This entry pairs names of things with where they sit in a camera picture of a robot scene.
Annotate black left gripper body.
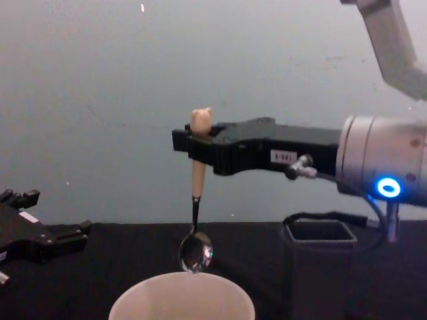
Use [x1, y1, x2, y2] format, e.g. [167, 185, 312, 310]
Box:
[0, 201, 57, 266]

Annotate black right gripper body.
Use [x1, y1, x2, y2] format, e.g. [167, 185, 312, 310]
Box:
[216, 117, 342, 177]

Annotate steel spoon with bear handle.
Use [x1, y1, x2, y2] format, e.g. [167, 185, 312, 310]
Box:
[177, 107, 215, 275]

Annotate black table cloth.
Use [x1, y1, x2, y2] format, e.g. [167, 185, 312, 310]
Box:
[0, 219, 427, 320]

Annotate white cup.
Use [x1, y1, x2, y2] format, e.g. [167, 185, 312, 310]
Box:
[108, 271, 256, 320]

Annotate black square container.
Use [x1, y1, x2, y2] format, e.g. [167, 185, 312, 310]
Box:
[284, 220, 358, 320]

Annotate dark right gripper cable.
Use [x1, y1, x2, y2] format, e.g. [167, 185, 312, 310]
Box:
[282, 153, 400, 255]

